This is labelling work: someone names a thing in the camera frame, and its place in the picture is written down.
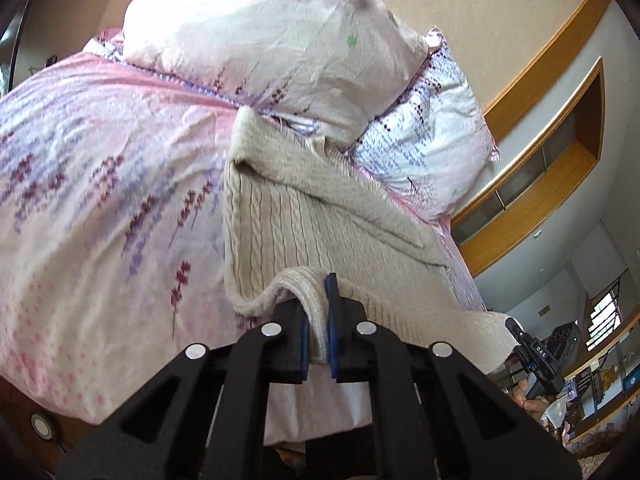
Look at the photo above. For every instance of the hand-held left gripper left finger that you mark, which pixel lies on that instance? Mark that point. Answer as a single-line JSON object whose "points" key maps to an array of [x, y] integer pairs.
{"points": [[302, 345]]}

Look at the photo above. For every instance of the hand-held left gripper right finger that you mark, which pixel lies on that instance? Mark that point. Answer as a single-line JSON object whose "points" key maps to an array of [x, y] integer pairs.
{"points": [[332, 332]]}

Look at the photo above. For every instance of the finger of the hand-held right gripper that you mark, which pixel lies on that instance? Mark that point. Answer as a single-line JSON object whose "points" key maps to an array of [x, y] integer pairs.
{"points": [[515, 332]]}

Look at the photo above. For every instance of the person's right hand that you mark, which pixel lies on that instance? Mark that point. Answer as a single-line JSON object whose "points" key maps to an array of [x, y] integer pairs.
{"points": [[531, 405]]}

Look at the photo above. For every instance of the black box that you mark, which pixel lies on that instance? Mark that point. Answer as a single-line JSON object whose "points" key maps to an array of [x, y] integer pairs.
{"points": [[564, 342]]}

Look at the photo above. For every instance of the wooden shelf unit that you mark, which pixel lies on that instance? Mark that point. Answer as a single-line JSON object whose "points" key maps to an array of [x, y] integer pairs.
{"points": [[605, 400]]}

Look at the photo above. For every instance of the barred window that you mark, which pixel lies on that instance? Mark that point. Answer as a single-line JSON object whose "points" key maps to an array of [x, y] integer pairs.
{"points": [[602, 317]]}

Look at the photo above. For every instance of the small white floral pillow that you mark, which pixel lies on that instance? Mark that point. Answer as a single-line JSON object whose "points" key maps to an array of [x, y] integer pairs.
{"points": [[430, 145]]}

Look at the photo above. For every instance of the pink floral bedspread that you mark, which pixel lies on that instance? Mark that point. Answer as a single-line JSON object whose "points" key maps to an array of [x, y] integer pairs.
{"points": [[100, 200]]}

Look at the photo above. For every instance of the round white floor light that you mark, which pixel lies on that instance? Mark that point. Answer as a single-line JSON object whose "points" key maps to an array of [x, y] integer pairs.
{"points": [[41, 426]]}

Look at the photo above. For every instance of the large white floral pillow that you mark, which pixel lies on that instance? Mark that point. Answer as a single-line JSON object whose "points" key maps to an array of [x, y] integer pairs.
{"points": [[260, 35]]}

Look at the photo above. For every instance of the dark framed mirror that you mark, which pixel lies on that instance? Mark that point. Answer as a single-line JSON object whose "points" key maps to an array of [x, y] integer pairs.
{"points": [[12, 35]]}

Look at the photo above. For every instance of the wooden wall niche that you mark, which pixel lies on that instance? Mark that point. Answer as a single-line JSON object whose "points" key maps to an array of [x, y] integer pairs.
{"points": [[540, 160]]}

